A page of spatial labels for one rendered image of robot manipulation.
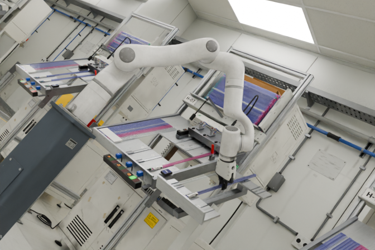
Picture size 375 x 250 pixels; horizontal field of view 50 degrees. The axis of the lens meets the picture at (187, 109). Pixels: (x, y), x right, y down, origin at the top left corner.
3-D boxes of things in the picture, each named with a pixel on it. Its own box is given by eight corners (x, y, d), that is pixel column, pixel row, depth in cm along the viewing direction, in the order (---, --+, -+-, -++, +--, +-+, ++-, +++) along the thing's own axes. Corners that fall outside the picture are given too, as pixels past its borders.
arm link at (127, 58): (115, 76, 194) (115, 69, 178) (113, 52, 195) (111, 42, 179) (216, 65, 202) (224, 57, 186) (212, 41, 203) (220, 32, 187)
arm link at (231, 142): (237, 149, 200) (219, 147, 200) (241, 125, 195) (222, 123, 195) (239, 158, 192) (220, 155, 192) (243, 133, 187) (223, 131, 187)
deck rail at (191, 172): (153, 190, 212) (154, 179, 210) (150, 187, 214) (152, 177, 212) (244, 161, 257) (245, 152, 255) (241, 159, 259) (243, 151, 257)
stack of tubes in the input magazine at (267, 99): (255, 124, 257) (279, 93, 262) (202, 97, 292) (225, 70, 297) (261, 134, 266) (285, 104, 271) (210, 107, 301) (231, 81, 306)
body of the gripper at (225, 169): (240, 159, 195) (236, 178, 200) (225, 150, 203) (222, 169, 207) (229, 163, 191) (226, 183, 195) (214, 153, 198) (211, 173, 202)
